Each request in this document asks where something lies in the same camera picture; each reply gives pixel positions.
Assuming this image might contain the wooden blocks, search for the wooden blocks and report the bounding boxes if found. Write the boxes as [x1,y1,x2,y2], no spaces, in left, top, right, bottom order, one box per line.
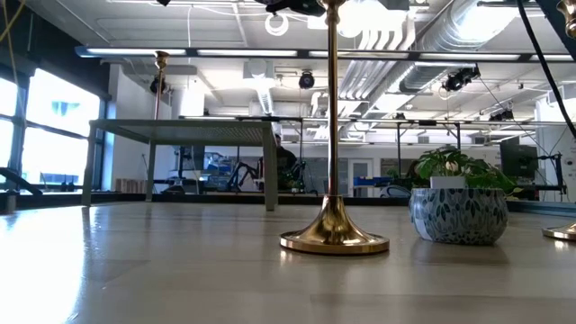
[114,178,149,194]

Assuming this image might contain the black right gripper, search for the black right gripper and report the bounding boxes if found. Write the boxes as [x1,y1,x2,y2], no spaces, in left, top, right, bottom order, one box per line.
[254,0,327,18]

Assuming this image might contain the long ceiling light beam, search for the long ceiling light beam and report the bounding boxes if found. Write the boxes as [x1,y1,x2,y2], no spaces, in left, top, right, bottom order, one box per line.
[74,44,576,63]

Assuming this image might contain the black aluminium frame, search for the black aluminium frame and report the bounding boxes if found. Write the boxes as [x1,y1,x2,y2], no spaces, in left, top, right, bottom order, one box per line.
[0,188,576,216]

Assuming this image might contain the green plant in white pot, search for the green plant in white pot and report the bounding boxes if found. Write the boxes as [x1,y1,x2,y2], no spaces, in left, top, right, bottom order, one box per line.
[407,144,526,199]

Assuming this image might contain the person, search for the person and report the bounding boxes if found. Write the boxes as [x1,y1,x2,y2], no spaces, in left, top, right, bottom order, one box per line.
[258,133,301,190]

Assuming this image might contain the silver ventilation duct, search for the silver ventilation duct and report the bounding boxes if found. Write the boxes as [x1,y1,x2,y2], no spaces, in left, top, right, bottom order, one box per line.
[337,0,532,103]

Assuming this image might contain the white candle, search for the white candle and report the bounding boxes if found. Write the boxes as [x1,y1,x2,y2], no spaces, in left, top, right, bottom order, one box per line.
[408,187,509,247]

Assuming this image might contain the black background robot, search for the black background robot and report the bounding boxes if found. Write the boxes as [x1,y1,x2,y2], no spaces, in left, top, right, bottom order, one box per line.
[227,161,262,193]

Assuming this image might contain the green perforated metal shelf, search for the green perforated metal shelf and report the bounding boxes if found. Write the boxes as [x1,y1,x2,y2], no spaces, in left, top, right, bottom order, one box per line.
[80,118,279,212]

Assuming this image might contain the black computer monitor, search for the black computer monitor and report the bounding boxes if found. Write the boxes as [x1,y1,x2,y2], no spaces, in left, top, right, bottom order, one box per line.
[499,142,540,180]

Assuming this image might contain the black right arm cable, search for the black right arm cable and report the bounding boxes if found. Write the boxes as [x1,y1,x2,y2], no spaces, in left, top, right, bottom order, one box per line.
[516,0,576,139]

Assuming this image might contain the brass candlestick holder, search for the brass candlestick holder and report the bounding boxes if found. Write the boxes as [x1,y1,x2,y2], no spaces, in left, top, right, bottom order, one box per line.
[152,50,171,122]
[279,0,391,257]

